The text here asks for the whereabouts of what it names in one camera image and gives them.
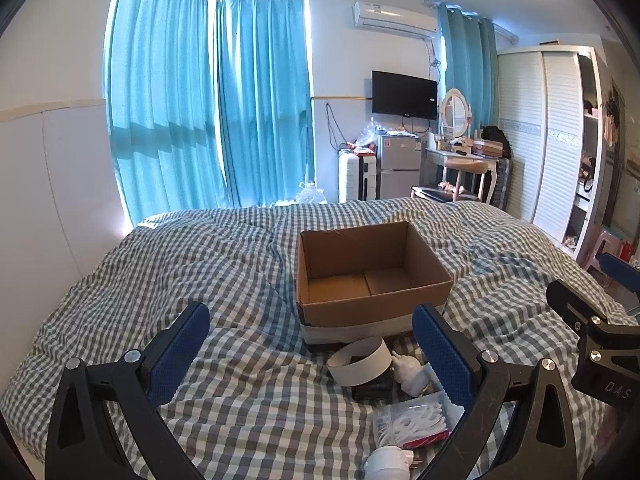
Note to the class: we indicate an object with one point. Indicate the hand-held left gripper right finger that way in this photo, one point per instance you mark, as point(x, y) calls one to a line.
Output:
point(442, 355)

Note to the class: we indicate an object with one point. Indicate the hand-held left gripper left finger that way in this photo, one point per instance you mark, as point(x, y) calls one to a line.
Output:
point(182, 347)

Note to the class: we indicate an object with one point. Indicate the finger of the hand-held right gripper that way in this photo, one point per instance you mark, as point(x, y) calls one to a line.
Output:
point(575, 305)
point(620, 270)

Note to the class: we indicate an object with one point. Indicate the white plaster figurine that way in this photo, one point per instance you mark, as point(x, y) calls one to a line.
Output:
point(407, 372)

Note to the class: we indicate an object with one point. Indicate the white tape roll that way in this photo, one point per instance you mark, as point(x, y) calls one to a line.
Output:
point(370, 365)

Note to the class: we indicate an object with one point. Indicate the clear bag of floss picks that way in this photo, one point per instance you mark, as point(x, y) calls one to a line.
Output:
point(410, 425)

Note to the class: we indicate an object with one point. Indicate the black plastic object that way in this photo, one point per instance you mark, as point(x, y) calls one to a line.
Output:
point(372, 391)

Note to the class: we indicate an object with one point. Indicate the white plug adaptor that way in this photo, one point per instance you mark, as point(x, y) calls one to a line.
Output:
point(385, 462)

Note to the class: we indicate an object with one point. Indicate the cardboard box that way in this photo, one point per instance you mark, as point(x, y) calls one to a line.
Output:
point(350, 247)

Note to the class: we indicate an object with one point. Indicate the pink plastic stool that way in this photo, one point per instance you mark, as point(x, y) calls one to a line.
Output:
point(607, 245)

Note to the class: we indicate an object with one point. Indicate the grey checked blanket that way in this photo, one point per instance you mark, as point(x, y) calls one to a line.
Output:
point(240, 395)

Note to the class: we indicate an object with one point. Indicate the red packet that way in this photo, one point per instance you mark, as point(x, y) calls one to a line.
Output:
point(425, 443)

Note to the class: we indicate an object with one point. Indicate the dark suitcase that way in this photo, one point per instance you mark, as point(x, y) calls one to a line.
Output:
point(505, 180)

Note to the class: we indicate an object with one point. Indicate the white slatted wardrobe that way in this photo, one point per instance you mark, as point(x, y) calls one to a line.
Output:
point(560, 135)

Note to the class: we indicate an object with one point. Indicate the wooden chair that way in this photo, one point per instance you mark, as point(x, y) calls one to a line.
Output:
point(465, 166)

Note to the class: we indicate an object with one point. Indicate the brown box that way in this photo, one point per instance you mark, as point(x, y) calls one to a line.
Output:
point(486, 147)

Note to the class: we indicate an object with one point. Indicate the black bag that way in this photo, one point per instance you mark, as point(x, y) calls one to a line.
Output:
point(495, 137)

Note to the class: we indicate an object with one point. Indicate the small silver fridge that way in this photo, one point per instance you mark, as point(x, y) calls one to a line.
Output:
point(398, 167)

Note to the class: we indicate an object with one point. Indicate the white dressing table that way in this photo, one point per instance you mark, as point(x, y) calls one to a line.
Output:
point(432, 157)

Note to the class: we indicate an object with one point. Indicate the white suitcase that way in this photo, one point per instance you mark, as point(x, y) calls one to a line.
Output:
point(350, 177)

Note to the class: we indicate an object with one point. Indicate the crumpled clear plastic bag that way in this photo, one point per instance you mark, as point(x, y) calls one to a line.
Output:
point(312, 194)

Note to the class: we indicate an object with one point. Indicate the oval white vanity mirror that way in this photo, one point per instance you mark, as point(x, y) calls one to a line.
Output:
point(455, 110)

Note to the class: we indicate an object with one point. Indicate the wide blue curtain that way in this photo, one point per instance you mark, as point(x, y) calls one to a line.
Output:
point(160, 110)

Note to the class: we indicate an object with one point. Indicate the narrow blue curtain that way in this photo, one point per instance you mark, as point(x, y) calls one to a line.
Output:
point(470, 60)

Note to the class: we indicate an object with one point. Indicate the white air conditioner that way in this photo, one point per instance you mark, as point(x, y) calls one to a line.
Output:
point(395, 17)

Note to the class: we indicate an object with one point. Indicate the black wall television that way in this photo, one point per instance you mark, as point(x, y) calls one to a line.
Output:
point(404, 94)

